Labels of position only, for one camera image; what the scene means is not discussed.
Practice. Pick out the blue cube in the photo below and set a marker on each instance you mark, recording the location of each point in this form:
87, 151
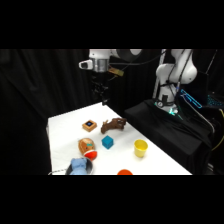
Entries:
107, 142

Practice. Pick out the brown toy animal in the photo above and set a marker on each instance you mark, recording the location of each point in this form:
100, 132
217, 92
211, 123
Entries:
114, 124

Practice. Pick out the orange bowl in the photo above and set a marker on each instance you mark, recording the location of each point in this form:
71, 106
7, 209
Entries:
125, 172

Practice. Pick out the small green light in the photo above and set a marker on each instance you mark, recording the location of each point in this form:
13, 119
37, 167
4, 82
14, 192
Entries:
172, 111

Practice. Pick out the light blue plush toy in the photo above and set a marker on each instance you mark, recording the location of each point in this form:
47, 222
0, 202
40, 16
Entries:
79, 165

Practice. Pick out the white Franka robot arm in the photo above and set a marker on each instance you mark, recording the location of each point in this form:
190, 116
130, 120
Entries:
173, 71

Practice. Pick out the black cloth covered stand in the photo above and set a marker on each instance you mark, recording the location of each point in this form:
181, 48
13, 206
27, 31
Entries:
166, 133

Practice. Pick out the tan wrist mount bracket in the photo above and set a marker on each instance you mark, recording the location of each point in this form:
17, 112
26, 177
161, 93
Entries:
116, 71

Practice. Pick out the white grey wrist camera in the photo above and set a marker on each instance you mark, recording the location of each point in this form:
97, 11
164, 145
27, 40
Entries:
86, 64

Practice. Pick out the wooden block with blue centre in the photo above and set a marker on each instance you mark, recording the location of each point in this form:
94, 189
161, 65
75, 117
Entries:
89, 125

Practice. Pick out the yellow cup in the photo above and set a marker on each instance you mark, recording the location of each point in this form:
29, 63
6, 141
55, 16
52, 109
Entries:
140, 148

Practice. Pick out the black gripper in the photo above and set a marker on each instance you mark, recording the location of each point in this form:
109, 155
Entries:
99, 82

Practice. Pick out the blue lit device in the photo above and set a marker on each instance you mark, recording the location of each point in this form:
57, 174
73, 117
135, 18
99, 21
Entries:
190, 98

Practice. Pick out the teal lit keyboard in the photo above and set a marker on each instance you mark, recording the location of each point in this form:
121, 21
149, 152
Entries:
216, 100

